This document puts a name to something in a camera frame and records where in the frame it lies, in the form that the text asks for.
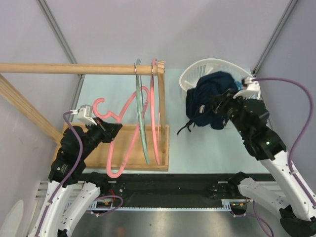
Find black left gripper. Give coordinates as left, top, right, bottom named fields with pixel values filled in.
left=79, top=116, right=122, bottom=158

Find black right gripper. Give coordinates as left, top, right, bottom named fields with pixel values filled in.
left=209, top=88, right=249, bottom=137

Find pink plastic hanger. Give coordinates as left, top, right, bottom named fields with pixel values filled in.
left=93, top=85, right=151, bottom=179

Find navy blue shorts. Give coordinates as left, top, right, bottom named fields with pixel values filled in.
left=177, top=71, right=238, bottom=134

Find pale green hanger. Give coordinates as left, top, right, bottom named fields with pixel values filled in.
left=134, top=58, right=150, bottom=164

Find pink hanger with metal hook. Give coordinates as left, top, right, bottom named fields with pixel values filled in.
left=149, top=58, right=162, bottom=165

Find light blue shorts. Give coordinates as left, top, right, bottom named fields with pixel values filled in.
left=235, top=80, right=243, bottom=91

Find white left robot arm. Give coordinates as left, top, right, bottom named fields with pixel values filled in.
left=28, top=118, right=122, bottom=237

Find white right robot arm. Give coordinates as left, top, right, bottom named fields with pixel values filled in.
left=210, top=90, right=316, bottom=237

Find white plastic laundry basket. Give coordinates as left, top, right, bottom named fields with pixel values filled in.
left=179, top=58, right=252, bottom=98

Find wooden rack rod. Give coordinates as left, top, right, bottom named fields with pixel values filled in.
left=0, top=63, right=164, bottom=76

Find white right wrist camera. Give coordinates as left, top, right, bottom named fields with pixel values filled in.
left=233, top=77, right=261, bottom=100

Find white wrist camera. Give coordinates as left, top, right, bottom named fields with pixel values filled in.
left=70, top=105, right=97, bottom=125
left=233, top=77, right=261, bottom=100

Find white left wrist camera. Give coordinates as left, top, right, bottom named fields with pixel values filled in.
left=70, top=105, right=97, bottom=125

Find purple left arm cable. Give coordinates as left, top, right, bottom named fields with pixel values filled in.
left=34, top=110, right=124, bottom=237

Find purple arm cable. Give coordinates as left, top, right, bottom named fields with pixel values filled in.
left=249, top=77, right=316, bottom=237
left=34, top=110, right=124, bottom=237

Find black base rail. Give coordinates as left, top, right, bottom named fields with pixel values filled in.
left=79, top=172, right=279, bottom=210

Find white slotted cable duct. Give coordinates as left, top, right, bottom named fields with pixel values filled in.
left=91, top=198, right=234, bottom=212

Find wooden rack left post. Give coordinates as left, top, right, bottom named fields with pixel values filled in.
left=0, top=75, right=62, bottom=144

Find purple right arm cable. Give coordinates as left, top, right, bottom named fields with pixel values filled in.
left=249, top=77, right=316, bottom=237

